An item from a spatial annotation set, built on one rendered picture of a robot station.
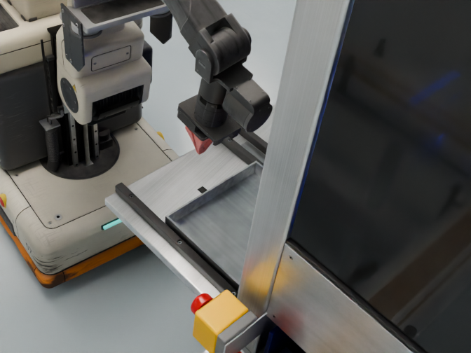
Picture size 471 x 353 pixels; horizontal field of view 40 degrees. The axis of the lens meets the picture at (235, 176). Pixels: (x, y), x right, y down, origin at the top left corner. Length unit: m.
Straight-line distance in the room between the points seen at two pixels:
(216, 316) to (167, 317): 1.21
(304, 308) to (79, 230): 1.26
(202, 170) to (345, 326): 0.64
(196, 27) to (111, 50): 0.83
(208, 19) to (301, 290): 0.42
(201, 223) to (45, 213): 0.92
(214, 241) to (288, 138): 0.55
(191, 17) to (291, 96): 0.28
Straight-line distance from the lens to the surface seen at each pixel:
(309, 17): 0.70
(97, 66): 1.81
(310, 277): 0.91
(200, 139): 1.11
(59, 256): 2.13
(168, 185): 1.41
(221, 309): 1.04
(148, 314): 2.24
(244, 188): 1.41
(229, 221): 1.35
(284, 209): 0.87
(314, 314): 0.96
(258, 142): 1.50
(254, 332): 1.07
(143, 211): 1.33
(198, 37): 0.98
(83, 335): 2.21
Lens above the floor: 1.91
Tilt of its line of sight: 45 degrees down
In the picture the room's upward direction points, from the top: 9 degrees clockwise
